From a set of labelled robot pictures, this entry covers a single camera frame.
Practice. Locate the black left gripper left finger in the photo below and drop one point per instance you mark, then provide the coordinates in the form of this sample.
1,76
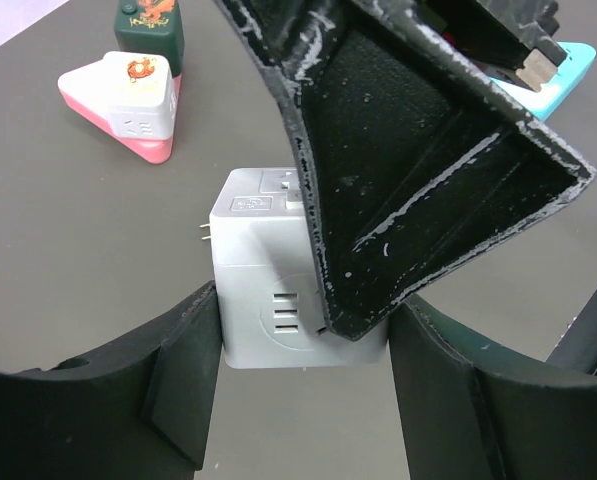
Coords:
137,407

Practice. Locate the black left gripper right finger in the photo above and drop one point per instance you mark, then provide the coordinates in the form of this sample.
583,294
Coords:
471,408

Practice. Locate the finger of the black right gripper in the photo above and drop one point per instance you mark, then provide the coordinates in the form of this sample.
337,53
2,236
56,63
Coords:
411,160
512,41

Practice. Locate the grey white cube adapter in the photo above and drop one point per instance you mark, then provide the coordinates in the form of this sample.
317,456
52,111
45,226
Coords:
268,294

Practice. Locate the white tiger cube adapter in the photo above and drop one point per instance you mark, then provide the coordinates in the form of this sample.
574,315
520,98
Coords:
141,98

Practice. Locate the dark green cube adapter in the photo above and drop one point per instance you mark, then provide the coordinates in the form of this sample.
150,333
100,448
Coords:
151,27

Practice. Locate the pink triangular power strip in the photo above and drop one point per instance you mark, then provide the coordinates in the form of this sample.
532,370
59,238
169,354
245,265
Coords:
84,92

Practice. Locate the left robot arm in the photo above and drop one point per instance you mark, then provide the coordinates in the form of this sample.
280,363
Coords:
585,320

